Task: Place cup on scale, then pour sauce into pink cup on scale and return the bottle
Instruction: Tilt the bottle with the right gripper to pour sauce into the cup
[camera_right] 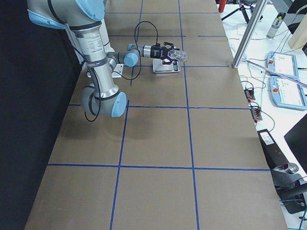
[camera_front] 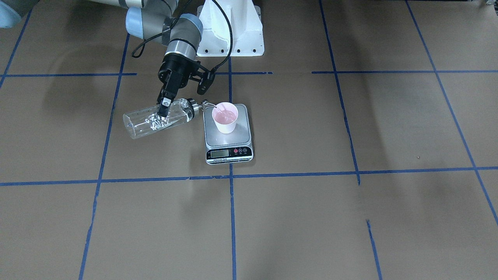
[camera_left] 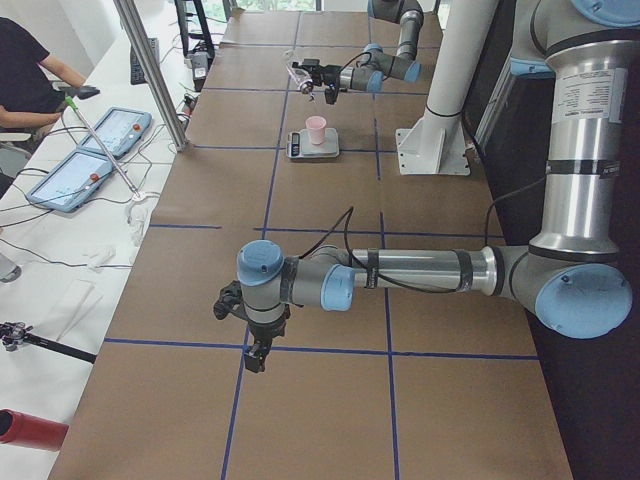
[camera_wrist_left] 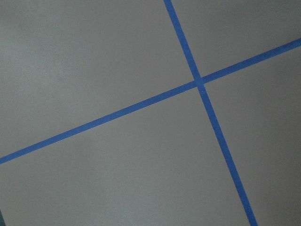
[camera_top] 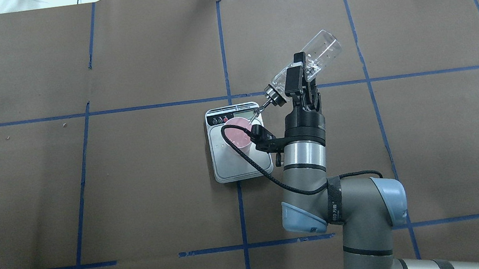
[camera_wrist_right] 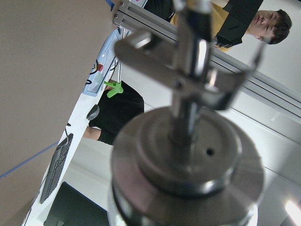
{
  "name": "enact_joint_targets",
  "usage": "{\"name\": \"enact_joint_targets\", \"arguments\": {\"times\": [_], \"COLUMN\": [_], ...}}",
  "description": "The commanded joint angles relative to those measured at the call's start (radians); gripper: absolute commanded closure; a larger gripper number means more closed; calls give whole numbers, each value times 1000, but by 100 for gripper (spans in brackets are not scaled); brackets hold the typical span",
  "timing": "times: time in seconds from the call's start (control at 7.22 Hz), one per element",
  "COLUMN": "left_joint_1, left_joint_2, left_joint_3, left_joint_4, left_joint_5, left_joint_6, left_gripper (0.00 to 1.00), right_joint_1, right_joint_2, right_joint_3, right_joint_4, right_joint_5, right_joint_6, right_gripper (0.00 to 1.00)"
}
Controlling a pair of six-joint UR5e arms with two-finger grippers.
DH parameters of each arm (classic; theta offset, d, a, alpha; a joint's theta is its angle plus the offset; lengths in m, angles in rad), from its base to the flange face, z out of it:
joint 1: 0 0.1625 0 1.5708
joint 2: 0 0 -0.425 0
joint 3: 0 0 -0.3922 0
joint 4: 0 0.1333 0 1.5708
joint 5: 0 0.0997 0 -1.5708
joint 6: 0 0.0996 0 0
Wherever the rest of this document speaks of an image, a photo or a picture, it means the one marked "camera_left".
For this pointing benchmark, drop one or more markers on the clear glass sauce bottle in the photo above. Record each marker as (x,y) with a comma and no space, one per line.
(296,75)

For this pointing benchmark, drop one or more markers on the far blue teach pendant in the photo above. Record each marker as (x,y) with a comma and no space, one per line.
(120,129)

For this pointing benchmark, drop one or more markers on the black tripod leg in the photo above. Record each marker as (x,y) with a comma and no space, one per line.
(16,334)

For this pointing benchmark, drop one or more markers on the person in black shirt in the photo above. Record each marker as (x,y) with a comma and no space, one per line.
(29,102)

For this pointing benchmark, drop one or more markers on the grey power adapter box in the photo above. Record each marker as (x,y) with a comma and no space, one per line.
(199,62)

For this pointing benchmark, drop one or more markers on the metal rod with green tip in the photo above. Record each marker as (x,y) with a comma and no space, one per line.
(137,195)

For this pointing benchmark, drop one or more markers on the blue teach pendant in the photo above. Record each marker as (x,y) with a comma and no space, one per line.
(120,129)
(72,182)

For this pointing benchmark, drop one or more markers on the white pillar with base plate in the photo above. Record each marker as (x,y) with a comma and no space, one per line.
(435,145)

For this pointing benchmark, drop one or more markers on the black keyboard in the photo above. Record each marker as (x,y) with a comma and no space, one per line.
(137,75)

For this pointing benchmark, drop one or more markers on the near blue teach pendant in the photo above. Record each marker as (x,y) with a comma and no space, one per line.
(72,182)

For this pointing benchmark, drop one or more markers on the pink paper cup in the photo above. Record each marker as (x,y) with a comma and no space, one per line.
(316,128)

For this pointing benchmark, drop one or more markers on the grey digital kitchen scale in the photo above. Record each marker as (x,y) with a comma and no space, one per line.
(300,147)

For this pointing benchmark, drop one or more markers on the red cylinder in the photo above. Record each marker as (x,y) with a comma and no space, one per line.
(20,429)

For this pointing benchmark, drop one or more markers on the aluminium frame post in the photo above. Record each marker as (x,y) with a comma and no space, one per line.
(134,28)

